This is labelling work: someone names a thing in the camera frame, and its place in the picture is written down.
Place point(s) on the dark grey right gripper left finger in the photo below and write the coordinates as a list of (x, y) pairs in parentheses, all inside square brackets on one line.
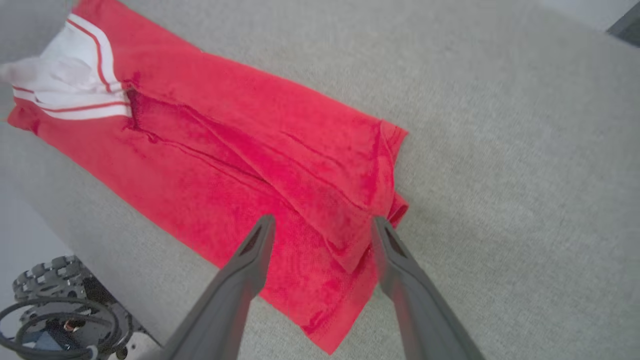
[(235, 295)]

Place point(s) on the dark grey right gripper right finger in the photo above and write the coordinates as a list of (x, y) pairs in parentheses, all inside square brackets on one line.
[(415, 295)]

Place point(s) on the red and white jersey garment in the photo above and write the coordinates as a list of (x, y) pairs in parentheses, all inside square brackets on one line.
[(225, 140)]

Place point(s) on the grey fabric sofa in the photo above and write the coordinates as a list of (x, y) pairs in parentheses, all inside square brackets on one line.
[(500, 175)]

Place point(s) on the grey robot wheeled base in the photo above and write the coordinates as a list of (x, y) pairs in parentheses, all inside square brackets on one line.
[(60, 280)]

